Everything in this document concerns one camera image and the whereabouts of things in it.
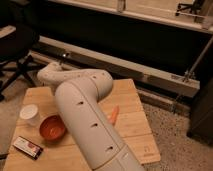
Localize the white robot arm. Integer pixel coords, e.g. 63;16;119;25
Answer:
37;62;145;171

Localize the white ceramic cup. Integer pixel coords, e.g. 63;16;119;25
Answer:
20;104;40;126

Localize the orange toy carrot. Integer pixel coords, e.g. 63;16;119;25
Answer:
108;106;120;125

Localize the orange bowl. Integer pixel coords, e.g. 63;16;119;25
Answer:
39;115;66;141

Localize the black and white box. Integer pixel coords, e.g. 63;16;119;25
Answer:
13;136;43;160

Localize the black office chair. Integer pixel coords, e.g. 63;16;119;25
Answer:
0;24;44;102

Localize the wooden table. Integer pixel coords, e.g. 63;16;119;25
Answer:
3;79;161;171

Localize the black chair base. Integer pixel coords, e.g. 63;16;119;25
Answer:
175;0;211;16

